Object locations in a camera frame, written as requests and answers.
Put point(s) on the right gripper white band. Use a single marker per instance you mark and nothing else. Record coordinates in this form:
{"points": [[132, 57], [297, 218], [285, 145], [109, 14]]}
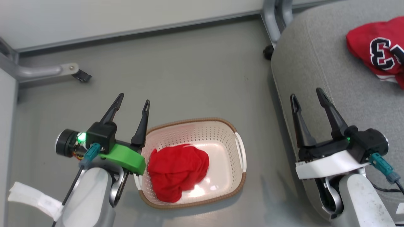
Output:
{"points": [[328, 164]]}

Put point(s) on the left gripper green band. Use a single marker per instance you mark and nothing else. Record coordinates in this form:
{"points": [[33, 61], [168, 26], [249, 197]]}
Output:
{"points": [[126, 159]]}

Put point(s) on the plain red garment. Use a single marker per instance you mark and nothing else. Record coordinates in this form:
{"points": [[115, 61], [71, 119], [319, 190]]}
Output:
{"points": [[176, 170]]}

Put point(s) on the red jersey number 23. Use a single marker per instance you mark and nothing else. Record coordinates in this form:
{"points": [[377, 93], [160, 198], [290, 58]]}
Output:
{"points": [[359, 41]]}

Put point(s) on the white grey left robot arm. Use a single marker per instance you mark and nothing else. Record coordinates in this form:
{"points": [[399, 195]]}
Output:
{"points": [[91, 198]]}

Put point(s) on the grey fabric sofa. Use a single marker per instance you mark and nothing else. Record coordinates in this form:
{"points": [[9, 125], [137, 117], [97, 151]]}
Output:
{"points": [[315, 63]]}

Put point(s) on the black caster wheel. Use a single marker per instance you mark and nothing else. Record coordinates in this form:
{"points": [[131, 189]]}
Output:
{"points": [[268, 53], [82, 76]]}

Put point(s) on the cream laundry basket brown rim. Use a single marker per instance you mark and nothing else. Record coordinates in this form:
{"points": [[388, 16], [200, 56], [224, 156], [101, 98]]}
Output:
{"points": [[202, 132]]}

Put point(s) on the white tape label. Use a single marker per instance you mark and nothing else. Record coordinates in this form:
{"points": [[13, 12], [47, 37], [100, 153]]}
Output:
{"points": [[31, 197]]}

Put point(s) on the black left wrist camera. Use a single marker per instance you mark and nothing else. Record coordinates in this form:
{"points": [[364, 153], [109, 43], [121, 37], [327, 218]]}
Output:
{"points": [[102, 135]]}

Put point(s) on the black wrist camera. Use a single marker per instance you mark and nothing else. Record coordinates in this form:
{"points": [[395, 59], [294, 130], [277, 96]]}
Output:
{"points": [[102, 135], [369, 142]]}

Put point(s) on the teal left camera connector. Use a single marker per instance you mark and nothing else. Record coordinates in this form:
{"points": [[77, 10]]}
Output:
{"points": [[91, 153]]}

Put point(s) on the teal camera connector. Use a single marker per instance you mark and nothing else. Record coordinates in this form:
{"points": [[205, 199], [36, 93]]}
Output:
{"points": [[91, 153], [383, 167]]}

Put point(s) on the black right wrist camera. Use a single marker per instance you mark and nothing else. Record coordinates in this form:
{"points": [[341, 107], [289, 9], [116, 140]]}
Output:
{"points": [[369, 142]]}

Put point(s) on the teal right camera connector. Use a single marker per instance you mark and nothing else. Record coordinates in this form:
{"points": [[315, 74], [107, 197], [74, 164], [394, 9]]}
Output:
{"points": [[383, 167]]}

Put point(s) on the grey partition bottom rail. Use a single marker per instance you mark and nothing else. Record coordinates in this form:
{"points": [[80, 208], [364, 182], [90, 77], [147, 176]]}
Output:
{"points": [[142, 30]]}

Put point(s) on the grey partition post with foot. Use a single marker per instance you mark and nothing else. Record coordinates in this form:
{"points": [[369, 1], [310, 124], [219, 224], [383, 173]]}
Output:
{"points": [[38, 72]]}

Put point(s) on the grey partition post double foot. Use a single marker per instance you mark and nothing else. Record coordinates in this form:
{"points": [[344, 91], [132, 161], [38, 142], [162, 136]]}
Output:
{"points": [[270, 19]]}

